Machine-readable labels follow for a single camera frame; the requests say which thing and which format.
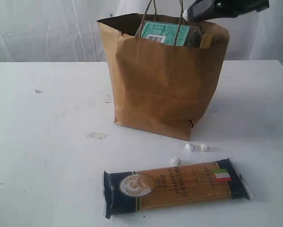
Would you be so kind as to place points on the brown paper shopping bag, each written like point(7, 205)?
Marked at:
point(159, 88)

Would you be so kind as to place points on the white ball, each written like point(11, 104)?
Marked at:
point(189, 147)
point(175, 161)
point(185, 15)
point(204, 147)

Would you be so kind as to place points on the spaghetti packet with Italian flag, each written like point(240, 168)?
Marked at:
point(128, 192)

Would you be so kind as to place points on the clear tape scrap on table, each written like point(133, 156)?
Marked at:
point(97, 135)

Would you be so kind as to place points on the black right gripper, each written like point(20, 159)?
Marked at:
point(206, 9)

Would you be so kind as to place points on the clear jar with gold lid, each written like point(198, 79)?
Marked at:
point(173, 34)

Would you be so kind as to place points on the white backdrop curtain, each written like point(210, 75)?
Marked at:
point(67, 30)

